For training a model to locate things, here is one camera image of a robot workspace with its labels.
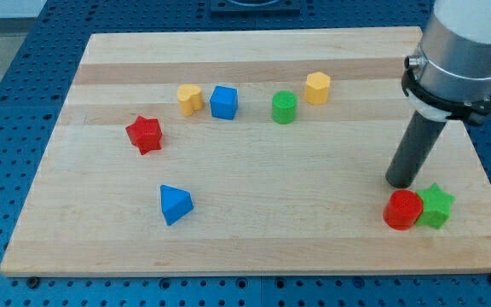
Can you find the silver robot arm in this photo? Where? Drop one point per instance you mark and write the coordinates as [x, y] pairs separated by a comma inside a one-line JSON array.
[[448, 76]]

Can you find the blue triangle block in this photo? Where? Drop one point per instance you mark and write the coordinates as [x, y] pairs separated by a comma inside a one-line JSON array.
[[175, 203]]

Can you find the wooden board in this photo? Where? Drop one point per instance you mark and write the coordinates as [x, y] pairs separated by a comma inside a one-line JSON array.
[[305, 198]]

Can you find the blue cube block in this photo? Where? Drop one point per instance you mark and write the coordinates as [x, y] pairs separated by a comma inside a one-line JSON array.
[[224, 102]]

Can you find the green cylinder block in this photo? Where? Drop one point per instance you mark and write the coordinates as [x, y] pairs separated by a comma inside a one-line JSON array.
[[284, 106]]

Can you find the yellow heart block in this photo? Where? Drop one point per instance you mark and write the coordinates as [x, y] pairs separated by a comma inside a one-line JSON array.
[[190, 98]]

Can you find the yellow hexagon block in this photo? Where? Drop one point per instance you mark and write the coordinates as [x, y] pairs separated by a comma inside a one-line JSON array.
[[317, 88]]

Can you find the red star block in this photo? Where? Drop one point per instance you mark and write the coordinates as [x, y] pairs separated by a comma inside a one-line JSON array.
[[145, 134]]

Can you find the red cylinder block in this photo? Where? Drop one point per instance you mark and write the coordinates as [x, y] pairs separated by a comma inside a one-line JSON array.
[[403, 209]]

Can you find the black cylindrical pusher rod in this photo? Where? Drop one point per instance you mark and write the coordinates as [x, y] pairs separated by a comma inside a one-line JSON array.
[[419, 138]]

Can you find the green star block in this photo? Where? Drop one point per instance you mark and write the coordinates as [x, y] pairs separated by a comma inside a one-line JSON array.
[[437, 206]]

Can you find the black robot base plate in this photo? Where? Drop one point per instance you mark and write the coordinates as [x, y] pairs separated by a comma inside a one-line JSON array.
[[223, 7]]

